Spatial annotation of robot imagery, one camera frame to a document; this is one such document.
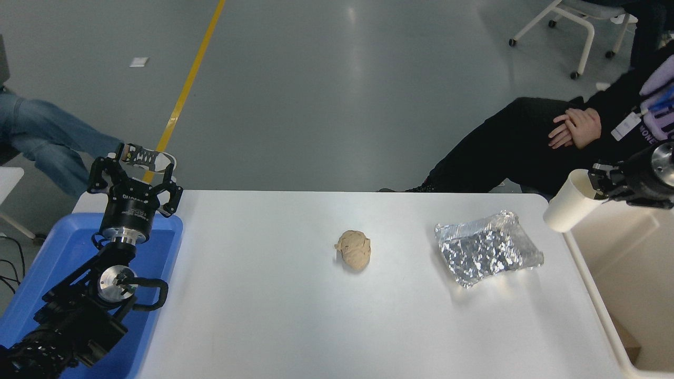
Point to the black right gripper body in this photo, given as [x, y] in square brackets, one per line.
[638, 179]

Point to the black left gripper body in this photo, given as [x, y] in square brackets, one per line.
[131, 210]

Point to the white paper cup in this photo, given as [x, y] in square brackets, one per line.
[568, 202]

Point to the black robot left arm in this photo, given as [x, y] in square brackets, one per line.
[79, 316]

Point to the person's hand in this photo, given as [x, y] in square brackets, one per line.
[561, 139]
[587, 129]

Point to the white ID badge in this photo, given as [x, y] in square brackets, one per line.
[625, 126]

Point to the large pale plastic bin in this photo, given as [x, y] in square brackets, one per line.
[632, 263]

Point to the person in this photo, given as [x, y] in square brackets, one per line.
[42, 137]
[500, 147]

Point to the blue plastic tray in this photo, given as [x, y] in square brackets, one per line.
[58, 247]

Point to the white stand with caster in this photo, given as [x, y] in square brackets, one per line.
[8, 181]

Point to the white paper scrap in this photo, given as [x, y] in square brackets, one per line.
[138, 61]

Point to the crumpled silver foil tray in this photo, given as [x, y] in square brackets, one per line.
[484, 250]

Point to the white wheeled chair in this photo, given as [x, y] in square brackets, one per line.
[579, 21]

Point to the crumpled tan paper ball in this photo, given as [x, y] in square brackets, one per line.
[354, 250]

